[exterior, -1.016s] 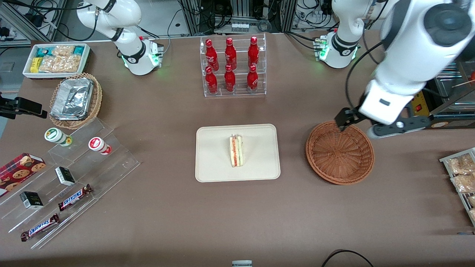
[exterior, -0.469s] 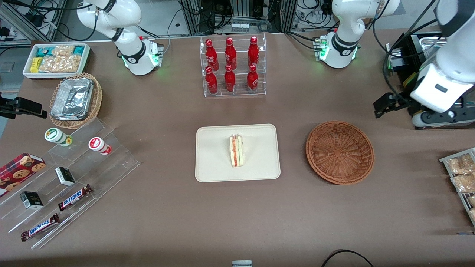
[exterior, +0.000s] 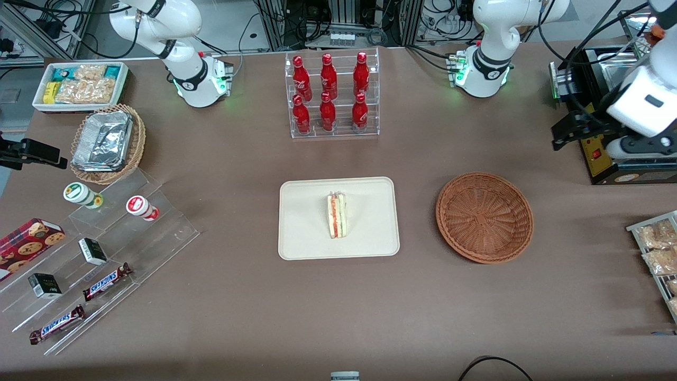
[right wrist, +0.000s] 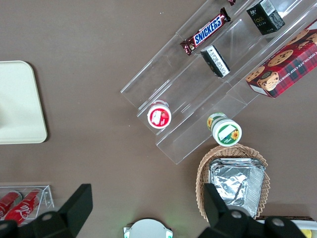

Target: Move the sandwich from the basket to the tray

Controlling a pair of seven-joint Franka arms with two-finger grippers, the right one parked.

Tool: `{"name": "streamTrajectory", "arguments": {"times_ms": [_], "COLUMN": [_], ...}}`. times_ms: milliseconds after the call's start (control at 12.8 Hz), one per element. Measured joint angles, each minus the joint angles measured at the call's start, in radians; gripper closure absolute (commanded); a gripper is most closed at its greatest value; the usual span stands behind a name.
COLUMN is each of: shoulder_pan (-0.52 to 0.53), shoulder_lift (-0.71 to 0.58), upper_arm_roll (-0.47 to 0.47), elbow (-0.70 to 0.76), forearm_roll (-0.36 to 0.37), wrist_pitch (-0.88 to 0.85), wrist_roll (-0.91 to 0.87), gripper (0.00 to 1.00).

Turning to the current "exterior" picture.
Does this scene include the red tartan cookie box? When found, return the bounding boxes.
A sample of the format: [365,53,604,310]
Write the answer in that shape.
[0,218,66,281]

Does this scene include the small clear cracker bag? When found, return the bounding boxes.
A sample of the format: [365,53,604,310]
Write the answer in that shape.
[74,65,107,81]

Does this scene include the white rectangular bin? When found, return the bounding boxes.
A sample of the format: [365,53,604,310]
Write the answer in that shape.
[32,62,130,114]

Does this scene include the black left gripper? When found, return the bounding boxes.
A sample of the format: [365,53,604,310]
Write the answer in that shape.
[552,107,617,151]

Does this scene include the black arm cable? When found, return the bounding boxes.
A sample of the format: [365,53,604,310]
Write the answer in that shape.
[537,0,654,122]

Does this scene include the black food warmer machine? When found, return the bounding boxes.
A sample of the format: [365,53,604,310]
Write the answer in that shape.
[548,8,677,186]

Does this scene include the black table cable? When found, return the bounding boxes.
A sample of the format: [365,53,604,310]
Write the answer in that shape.
[458,356,534,381]

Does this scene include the brown wicker basket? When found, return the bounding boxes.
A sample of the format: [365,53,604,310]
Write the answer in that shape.
[436,172,534,264]

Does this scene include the grey wire tray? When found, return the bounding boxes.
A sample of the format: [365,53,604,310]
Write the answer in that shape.
[626,211,677,323]

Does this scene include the clear acrylic bottle rack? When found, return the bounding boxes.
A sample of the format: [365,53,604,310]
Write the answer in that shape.
[285,48,380,139]

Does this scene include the triangular sandwich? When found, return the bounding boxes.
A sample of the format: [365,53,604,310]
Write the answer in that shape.
[326,192,349,239]

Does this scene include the green lid yoghurt cup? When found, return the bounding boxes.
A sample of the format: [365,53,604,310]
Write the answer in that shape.
[63,182,104,209]

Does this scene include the brown snickers bar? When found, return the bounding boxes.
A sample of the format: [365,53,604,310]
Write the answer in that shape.
[83,263,133,302]
[29,305,86,346]

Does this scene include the light wicker basket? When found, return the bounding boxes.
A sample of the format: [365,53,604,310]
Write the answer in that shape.
[70,104,147,185]

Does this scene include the small black carton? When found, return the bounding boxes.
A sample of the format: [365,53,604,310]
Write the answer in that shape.
[28,273,62,299]
[78,238,108,266]

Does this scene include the red cola bottle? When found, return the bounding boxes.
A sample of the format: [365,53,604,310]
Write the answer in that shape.
[353,51,370,97]
[292,56,313,101]
[319,92,336,132]
[352,93,369,132]
[292,95,311,134]
[321,53,338,99]

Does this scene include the stacked aluminium foil containers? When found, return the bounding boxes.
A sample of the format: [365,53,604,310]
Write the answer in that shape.
[72,111,134,173]

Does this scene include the red lid yoghurt cup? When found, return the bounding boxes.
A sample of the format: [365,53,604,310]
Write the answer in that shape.
[126,195,160,222]

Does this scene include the clear acrylic stepped stand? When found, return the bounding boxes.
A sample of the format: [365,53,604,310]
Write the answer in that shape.
[0,168,200,356]

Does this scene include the beige rectangular tray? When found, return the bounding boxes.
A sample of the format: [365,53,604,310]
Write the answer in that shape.
[278,177,400,261]

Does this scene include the stainless steel pan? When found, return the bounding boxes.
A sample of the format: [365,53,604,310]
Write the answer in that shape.
[598,52,645,92]

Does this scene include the large clear cracker bag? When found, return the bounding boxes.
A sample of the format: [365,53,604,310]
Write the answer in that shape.
[56,79,117,104]

